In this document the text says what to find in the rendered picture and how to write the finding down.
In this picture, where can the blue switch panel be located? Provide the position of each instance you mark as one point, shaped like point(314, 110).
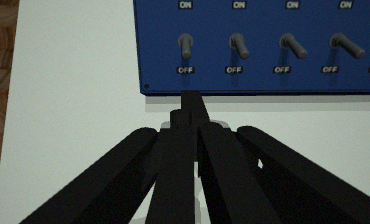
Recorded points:
point(242, 47)

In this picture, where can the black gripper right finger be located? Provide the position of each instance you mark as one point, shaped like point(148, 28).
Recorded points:
point(291, 190)

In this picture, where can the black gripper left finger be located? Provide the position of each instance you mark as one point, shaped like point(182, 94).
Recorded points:
point(109, 191)

